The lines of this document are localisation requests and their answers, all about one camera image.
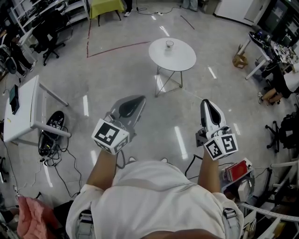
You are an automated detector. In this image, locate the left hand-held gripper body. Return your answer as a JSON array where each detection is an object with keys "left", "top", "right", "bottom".
[{"left": 91, "top": 102, "right": 143, "bottom": 156}]

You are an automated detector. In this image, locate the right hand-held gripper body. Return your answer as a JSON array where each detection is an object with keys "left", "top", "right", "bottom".
[{"left": 195, "top": 125, "right": 239, "bottom": 161}]

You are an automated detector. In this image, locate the person's left forearm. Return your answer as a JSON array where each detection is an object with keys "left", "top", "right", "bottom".
[{"left": 85, "top": 148, "right": 118, "bottom": 190}]

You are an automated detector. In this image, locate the person's right forearm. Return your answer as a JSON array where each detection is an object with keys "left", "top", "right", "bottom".
[{"left": 197, "top": 149, "right": 221, "bottom": 194}]

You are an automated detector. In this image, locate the stack of red books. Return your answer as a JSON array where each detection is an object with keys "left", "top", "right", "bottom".
[{"left": 224, "top": 160, "right": 249, "bottom": 182}]

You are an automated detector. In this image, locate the black oval device case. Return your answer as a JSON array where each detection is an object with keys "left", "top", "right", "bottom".
[{"left": 45, "top": 110, "right": 65, "bottom": 141}]

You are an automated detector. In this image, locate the brown cardboard box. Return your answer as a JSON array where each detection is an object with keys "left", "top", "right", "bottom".
[{"left": 232, "top": 52, "right": 249, "bottom": 70}]

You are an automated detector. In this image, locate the round white side table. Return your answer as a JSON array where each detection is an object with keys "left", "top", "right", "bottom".
[{"left": 148, "top": 37, "right": 197, "bottom": 98}]

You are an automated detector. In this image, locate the black office chair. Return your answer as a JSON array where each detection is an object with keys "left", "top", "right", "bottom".
[
  {"left": 30, "top": 8, "right": 66, "bottom": 66},
  {"left": 264, "top": 111, "right": 299, "bottom": 154}
]

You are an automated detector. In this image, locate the person's white shirt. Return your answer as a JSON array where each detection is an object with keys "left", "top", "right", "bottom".
[{"left": 65, "top": 160, "right": 245, "bottom": 239}]

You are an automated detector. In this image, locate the white metal rack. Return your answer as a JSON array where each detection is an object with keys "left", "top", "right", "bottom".
[{"left": 238, "top": 158, "right": 299, "bottom": 239}]

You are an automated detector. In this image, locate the cluttered white desk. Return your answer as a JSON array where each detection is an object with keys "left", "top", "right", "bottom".
[{"left": 244, "top": 31, "right": 299, "bottom": 81}]

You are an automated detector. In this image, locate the white rectangular table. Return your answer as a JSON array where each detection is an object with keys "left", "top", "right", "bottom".
[{"left": 3, "top": 75, "right": 71, "bottom": 143}]

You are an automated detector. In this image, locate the yellow-green covered table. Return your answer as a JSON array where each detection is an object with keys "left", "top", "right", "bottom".
[{"left": 89, "top": 0, "right": 125, "bottom": 27}]

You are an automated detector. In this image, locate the black flat box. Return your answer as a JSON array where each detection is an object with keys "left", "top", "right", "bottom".
[{"left": 8, "top": 84, "right": 21, "bottom": 115}]

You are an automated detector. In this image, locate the white cabinet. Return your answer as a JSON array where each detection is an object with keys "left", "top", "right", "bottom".
[{"left": 214, "top": 0, "right": 255, "bottom": 26}]

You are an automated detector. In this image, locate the pink cloth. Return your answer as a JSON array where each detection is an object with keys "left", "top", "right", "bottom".
[{"left": 17, "top": 196, "right": 60, "bottom": 239}]

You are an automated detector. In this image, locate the black cable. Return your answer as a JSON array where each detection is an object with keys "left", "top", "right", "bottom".
[{"left": 184, "top": 154, "right": 204, "bottom": 179}]

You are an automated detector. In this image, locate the tangle of black cables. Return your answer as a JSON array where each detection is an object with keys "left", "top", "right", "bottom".
[{"left": 37, "top": 127, "right": 83, "bottom": 199}]

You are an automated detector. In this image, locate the grey harness strap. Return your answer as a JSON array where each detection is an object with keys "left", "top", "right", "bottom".
[
  {"left": 222, "top": 207, "right": 242, "bottom": 239},
  {"left": 76, "top": 209, "right": 94, "bottom": 239}
]

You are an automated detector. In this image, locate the white wall shelf unit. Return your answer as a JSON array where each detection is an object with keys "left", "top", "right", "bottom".
[{"left": 8, "top": 0, "right": 91, "bottom": 35}]

